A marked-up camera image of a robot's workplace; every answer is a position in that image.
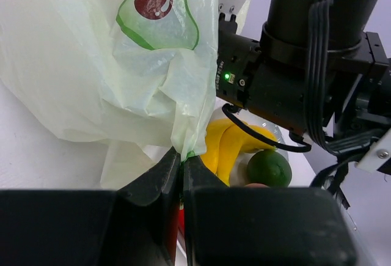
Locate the green fake fruit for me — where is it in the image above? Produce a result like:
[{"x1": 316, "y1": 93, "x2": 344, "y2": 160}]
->
[{"x1": 246, "y1": 150, "x2": 292, "y2": 187}]

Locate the white oval plate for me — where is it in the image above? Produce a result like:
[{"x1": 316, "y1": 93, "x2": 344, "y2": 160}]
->
[{"x1": 230, "y1": 110, "x2": 359, "y2": 234}]

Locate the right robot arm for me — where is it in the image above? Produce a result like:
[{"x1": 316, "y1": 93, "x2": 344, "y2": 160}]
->
[{"x1": 216, "y1": 0, "x2": 390, "y2": 207}]

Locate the pink fake peach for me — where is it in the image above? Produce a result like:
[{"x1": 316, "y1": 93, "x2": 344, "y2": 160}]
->
[{"x1": 245, "y1": 183, "x2": 268, "y2": 188}]

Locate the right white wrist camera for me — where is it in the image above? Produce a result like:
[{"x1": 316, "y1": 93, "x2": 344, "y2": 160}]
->
[{"x1": 355, "y1": 130, "x2": 391, "y2": 175}]

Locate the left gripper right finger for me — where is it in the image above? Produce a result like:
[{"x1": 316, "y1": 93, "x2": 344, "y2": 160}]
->
[{"x1": 183, "y1": 157, "x2": 357, "y2": 265}]

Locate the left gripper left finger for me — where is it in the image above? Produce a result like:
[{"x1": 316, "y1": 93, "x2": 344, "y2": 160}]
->
[{"x1": 1, "y1": 149, "x2": 180, "y2": 265}]

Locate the orange fake fruit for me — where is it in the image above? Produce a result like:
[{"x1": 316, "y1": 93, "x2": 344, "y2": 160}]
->
[{"x1": 178, "y1": 200, "x2": 185, "y2": 237}]

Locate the yellow fake banana bunch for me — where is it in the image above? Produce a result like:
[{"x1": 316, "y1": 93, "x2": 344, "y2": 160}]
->
[{"x1": 200, "y1": 119, "x2": 276, "y2": 185}]

